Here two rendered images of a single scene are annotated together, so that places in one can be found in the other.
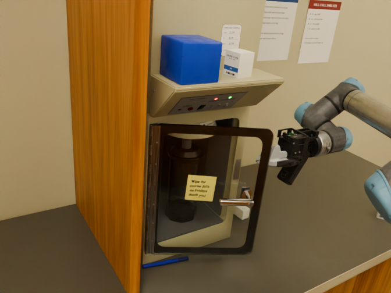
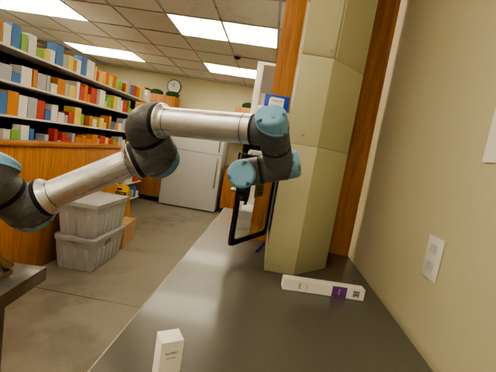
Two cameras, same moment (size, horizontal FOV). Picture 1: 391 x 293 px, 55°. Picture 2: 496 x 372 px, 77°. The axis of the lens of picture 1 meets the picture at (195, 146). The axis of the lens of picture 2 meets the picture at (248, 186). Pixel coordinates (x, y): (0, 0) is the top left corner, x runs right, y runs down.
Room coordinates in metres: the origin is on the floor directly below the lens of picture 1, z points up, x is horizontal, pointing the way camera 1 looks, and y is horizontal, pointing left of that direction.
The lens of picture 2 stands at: (1.62, -1.08, 1.37)
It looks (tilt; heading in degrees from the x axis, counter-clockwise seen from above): 7 degrees down; 127
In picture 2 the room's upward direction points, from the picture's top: 9 degrees clockwise
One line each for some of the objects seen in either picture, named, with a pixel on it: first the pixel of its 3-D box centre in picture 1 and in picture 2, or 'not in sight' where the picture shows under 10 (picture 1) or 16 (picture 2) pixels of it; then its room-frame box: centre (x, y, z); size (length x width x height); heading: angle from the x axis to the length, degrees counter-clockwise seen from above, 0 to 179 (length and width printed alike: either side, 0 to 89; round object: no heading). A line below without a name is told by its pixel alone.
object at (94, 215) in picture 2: not in sight; (94, 212); (-1.36, 0.42, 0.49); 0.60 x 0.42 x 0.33; 124
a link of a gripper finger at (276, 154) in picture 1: (273, 154); not in sight; (0.93, -0.21, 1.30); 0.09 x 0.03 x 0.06; 124
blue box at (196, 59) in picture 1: (189, 59); (275, 108); (0.85, 0.03, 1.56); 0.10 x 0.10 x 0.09; 34
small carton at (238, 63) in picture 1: (238, 63); (275, 106); (0.93, -0.09, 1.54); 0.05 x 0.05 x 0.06; 42
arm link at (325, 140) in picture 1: (316, 144); not in sight; (1.05, -0.36, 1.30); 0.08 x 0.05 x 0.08; 34
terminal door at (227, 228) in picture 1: (207, 195); (255, 193); (0.88, -0.04, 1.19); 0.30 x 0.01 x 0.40; 97
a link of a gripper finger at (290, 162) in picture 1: (286, 160); not in sight; (0.95, -0.25, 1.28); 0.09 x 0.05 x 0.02; 124
